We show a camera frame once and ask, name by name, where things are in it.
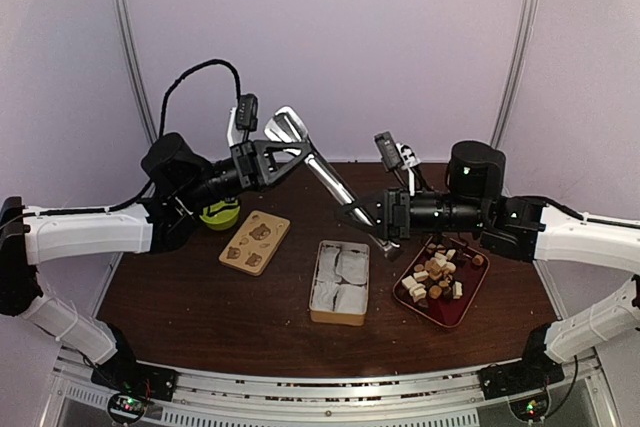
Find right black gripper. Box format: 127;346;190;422
333;188;487;243

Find aluminium frame post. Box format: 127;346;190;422
490;0;539;149
113;0;158;145

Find tan bear tin lid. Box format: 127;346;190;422
218;210;291;276

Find round brown chocolate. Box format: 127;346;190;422
428;285;443;299

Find lime green plastic bowl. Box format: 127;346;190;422
200;199;241;231

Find red rectangular tray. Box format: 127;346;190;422
392;235;490;328

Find brown chocolate near tray corner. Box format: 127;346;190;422
472;255;486;267

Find right aluminium frame post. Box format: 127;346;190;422
490;0;539;149

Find front aluminium rail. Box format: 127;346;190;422
49;341;616;427

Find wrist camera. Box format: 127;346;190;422
374;131;427;196
226;93;258;147

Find white chocolate block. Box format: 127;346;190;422
401;275;418;291

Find metal tongs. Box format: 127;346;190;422
264;106;402;261

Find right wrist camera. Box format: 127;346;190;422
374;131;427;196

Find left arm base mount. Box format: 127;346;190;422
91;357;178;401

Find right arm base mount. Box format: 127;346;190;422
478;360;565;400

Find left aluminium frame post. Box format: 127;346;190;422
113;0;158;145

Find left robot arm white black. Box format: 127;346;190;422
1;132;312;391

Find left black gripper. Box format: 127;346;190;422
178;138;313;212

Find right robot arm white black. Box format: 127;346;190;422
336;140;639;389

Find tan tin box with paper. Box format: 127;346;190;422
309;240;370;327

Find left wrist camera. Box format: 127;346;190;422
226;93;258;147

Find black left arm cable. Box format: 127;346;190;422
19;58;245;218

